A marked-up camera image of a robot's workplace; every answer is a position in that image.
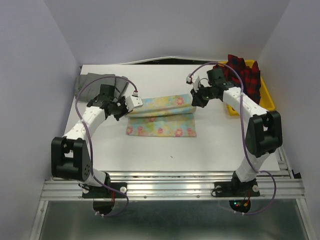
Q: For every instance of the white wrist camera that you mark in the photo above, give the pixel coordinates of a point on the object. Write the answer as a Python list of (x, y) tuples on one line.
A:
[(195, 80), (133, 102)]

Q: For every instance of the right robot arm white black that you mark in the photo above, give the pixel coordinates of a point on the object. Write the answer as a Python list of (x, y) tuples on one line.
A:
[(261, 131)]

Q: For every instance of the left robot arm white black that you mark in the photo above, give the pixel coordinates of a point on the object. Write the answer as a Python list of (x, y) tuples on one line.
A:
[(72, 154)]

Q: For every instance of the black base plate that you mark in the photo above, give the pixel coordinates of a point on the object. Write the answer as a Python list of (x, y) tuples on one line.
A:
[(224, 189), (100, 192)]

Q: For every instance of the pastel floral skirt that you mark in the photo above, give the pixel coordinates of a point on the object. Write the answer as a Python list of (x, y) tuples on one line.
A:
[(167, 116)]

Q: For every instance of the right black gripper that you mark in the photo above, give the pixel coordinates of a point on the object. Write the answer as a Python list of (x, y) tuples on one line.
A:
[(197, 100)]

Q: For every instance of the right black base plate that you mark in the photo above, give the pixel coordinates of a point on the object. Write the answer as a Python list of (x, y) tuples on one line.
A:
[(224, 189)]

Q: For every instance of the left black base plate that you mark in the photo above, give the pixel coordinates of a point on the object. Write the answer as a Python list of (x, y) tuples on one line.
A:
[(100, 192)]

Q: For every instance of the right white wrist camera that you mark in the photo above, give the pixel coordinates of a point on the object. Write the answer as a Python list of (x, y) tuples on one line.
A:
[(195, 80)]

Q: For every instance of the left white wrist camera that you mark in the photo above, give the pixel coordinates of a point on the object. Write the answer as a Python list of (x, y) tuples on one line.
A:
[(133, 102)]

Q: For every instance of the red black plaid skirt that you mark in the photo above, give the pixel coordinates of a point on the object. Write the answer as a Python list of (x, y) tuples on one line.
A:
[(250, 76)]

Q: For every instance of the aluminium rail frame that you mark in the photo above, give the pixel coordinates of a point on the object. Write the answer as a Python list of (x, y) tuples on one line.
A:
[(173, 206)]

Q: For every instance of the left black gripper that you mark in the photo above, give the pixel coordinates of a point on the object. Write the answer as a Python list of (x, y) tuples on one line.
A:
[(122, 101)]

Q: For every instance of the grey pleated skirt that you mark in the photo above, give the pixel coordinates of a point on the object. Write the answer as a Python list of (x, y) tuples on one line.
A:
[(90, 84)]

